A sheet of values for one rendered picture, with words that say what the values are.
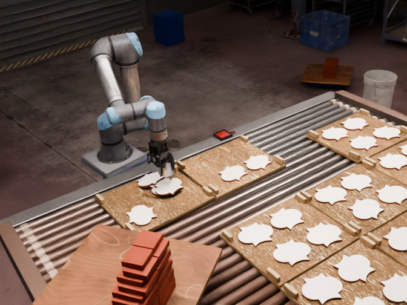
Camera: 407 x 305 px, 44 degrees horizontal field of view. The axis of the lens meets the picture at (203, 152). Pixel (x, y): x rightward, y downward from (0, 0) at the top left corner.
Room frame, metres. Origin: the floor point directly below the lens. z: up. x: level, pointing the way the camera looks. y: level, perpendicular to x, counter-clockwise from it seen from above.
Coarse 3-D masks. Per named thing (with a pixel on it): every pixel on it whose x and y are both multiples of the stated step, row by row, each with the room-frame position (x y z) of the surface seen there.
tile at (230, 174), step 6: (228, 168) 1.98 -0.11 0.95; (234, 168) 1.98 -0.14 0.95; (240, 168) 1.98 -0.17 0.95; (222, 174) 1.94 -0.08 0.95; (228, 174) 1.93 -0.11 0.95; (234, 174) 1.93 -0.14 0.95; (240, 174) 1.93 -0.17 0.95; (246, 174) 1.93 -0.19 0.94; (228, 180) 1.88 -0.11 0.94; (234, 180) 1.89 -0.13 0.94
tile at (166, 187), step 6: (168, 180) 1.89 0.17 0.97; (174, 180) 1.88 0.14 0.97; (180, 180) 1.88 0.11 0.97; (156, 186) 1.85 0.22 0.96; (162, 186) 1.84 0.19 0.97; (168, 186) 1.84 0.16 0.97; (174, 186) 1.83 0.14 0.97; (180, 186) 1.83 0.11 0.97; (156, 192) 1.80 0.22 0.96; (162, 192) 1.79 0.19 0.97; (168, 192) 1.79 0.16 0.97; (174, 192) 1.80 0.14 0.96
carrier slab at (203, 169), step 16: (224, 144) 2.23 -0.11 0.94; (240, 144) 2.22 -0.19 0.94; (192, 160) 2.09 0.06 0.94; (208, 160) 2.08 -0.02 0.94; (224, 160) 2.07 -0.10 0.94; (240, 160) 2.06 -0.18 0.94; (272, 160) 2.04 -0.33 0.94; (192, 176) 1.95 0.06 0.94; (208, 176) 1.94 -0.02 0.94; (256, 176) 1.92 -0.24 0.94; (224, 192) 1.80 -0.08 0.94
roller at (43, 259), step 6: (372, 114) 2.49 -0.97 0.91; (300, 144) 2.21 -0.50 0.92; (306, 144) 2.22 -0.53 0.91; (288, 150) 2.16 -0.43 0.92; (294, 150) 2.17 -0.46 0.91; (282, 156) 2.12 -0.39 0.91; (66, 246) 1.53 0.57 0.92; (72, 246) 1.53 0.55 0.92; (78, 246) 1.54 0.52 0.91; (54, 252) 1.50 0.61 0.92; (60, 252) 1.50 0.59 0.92; (66, 252) 1.51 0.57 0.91; (42, 258) 1.47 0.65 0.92; (48, 258) 1.47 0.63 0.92; (54, 258) 1.48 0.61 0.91; (36, 264) 1.45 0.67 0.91; (42, 264) 1.45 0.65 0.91
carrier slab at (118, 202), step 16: (176, 176) 1.96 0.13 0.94; (112, 192) 1.86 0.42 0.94; (128, 192) 1.85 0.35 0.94; (144, 192) 1.85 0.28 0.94; (176, 192) 1.83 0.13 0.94; (192, 192) 1.82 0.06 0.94; (112, 208) 1.74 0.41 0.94; (128, 208) 1.74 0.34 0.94; (160, 208) 1.72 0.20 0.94; (176, 208) 1.71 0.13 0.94; (192, 208) 1.71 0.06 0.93; (160, 224) 1.62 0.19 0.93
